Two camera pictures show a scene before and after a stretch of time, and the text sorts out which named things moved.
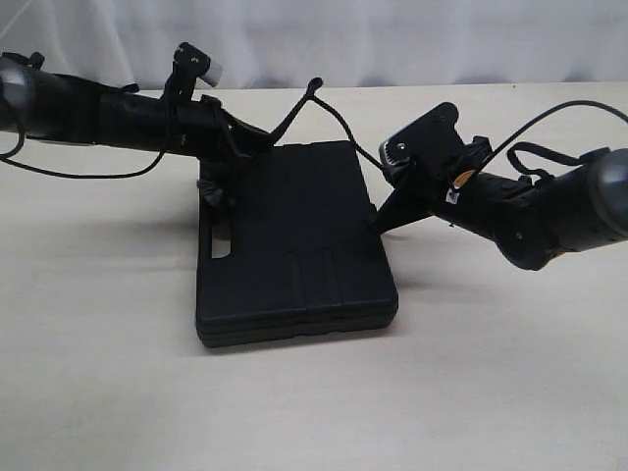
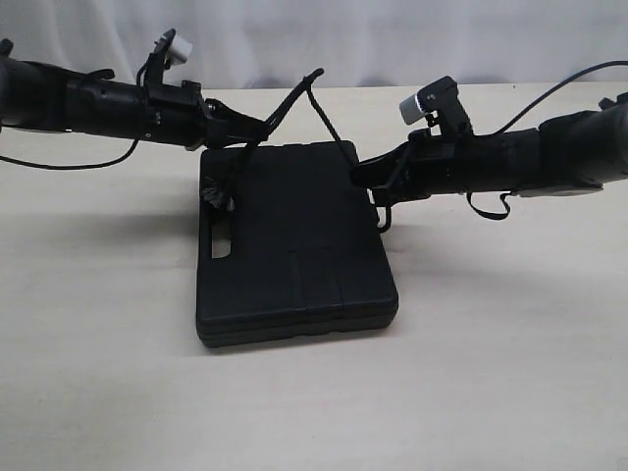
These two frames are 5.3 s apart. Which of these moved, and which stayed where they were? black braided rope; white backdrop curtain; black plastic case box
Moved: black braided rope
Stayed: white backdrop curtain; black plastic case box
